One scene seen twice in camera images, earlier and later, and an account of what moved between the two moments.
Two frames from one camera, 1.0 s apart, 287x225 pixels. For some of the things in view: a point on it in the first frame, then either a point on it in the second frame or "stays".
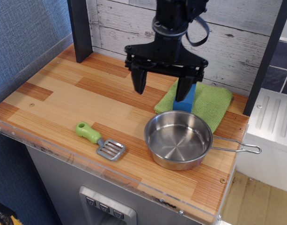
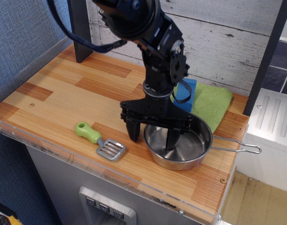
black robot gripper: [165, 56] to [160, 111]
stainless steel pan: [181, 140] stays
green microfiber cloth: [209, 101] stays
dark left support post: [79, 25] stays
